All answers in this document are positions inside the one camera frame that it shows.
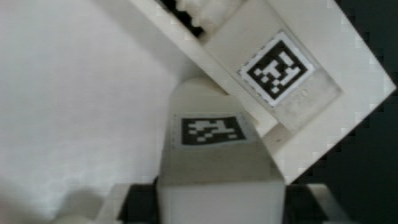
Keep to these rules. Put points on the white leg with tag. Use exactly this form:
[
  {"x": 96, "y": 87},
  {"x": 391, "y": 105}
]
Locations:
[{"x": 218, "y": 184}]

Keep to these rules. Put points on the white square tabletop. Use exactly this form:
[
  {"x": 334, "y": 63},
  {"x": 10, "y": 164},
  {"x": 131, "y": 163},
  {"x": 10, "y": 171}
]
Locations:
[{"x": 90, "y": 67}]

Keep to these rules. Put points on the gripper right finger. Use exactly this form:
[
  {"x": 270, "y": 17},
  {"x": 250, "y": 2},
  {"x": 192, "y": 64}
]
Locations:
[{"x": 329, "y": 205}]

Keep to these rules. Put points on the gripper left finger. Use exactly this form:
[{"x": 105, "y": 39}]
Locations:
[{"x": 112, "y": 205}]

